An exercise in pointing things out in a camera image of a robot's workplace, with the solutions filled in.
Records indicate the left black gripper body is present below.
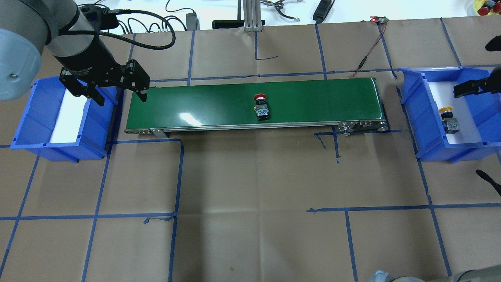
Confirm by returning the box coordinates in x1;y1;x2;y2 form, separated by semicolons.
59;37;150;94

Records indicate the aluminium frame post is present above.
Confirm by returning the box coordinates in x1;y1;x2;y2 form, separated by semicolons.
242;0;263;32

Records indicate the black power adapter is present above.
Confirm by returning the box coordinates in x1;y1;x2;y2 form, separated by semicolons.
186;12;200;31

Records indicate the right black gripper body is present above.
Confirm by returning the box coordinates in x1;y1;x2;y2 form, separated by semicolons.
485;35;501;93

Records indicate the blue plastic bin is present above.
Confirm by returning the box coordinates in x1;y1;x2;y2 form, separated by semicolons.
400;67;501;163
10;76;117;163

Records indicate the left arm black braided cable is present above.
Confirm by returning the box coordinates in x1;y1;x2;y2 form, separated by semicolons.
59;10;177;51

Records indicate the left blue plastic bin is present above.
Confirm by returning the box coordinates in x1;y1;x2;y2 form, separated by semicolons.
10;76;117;163

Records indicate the yellow mushroom push button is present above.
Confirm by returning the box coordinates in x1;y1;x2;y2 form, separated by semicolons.
439;107;460;134

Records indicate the right blue plastic bin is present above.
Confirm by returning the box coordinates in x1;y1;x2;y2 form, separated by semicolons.
400;67;501;163

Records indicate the white foam pad right bin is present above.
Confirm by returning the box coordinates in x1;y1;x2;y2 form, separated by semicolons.
428;81;481;144

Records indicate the yellow tray of buttons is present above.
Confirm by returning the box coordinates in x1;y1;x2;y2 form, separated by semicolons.
471;0;501;16

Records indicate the white foam pad bin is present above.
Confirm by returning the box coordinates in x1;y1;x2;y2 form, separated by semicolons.
428;81;481;144
50;89;88;143

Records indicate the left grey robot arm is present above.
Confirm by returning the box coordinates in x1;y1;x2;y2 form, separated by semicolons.
0;0;150;106

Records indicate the green conveyor belt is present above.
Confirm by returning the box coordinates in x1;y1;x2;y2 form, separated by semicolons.
124;78;389;135

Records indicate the white foam pad left bin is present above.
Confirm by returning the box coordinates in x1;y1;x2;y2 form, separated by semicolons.
50;89;88;143

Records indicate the red mushroom push button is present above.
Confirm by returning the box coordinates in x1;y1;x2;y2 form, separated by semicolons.
254;93;270;121

